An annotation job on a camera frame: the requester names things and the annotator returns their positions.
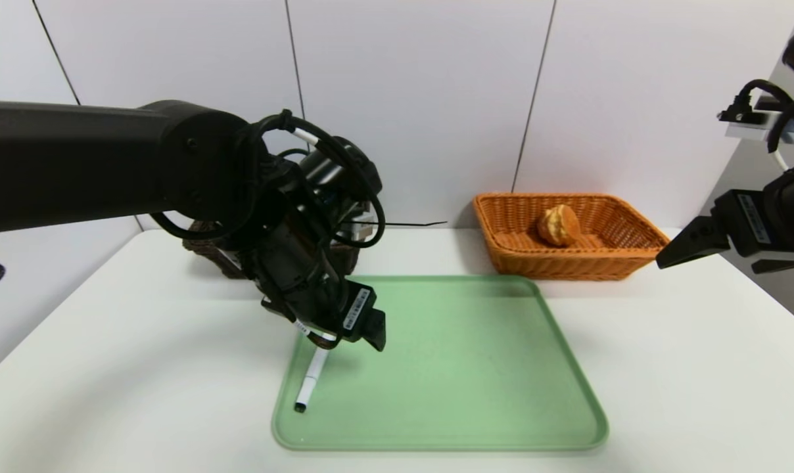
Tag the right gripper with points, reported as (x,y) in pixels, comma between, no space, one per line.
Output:
(743,222)

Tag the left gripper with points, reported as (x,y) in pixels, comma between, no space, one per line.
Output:
(357,311)

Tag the cream puff bread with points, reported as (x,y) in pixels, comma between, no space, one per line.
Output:
(558,226)

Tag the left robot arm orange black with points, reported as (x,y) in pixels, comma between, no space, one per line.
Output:
(75,164)

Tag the orange wicker basket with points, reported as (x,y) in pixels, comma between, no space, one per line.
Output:
(568,266)

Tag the dark brown wicker basket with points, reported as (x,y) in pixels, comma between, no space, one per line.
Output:
(203,253)

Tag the white marker pen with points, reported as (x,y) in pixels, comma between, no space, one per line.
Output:
(308,387)

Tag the green plastic tray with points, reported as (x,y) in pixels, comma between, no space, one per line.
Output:
(469,368)

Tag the thin black zip tie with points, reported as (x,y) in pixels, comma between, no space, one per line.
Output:
(417,224)

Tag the left wrist camera silver box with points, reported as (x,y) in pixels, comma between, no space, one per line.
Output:
(364,226)

